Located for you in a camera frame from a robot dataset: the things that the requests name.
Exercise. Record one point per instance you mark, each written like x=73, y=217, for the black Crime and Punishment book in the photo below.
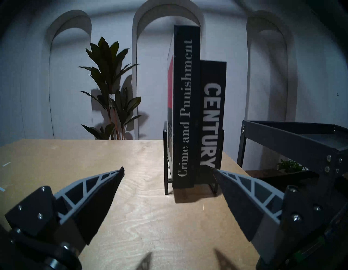
x=186, y=109

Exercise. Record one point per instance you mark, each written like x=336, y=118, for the black Century book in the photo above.
x=213, y=122

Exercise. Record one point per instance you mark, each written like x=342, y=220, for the tall dark green plant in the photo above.
x=108, y=81

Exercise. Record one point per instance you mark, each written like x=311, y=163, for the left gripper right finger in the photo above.
x=244, y=204

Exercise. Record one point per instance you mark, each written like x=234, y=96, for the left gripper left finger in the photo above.
x=89, y=201

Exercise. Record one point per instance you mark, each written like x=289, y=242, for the black metal utility cart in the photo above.
x=293, y=138

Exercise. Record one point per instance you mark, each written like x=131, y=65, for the green printed package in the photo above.
x=289, y=165

